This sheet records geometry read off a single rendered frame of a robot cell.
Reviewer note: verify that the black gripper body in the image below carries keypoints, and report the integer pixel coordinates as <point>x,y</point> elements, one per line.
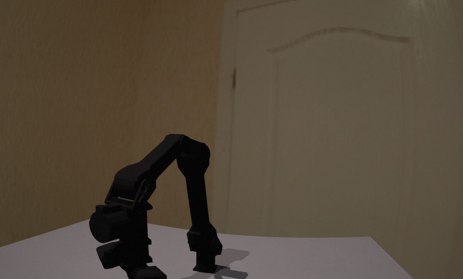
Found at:
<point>139,252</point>

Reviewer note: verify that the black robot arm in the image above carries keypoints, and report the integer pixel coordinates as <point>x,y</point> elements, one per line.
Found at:
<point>137,182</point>

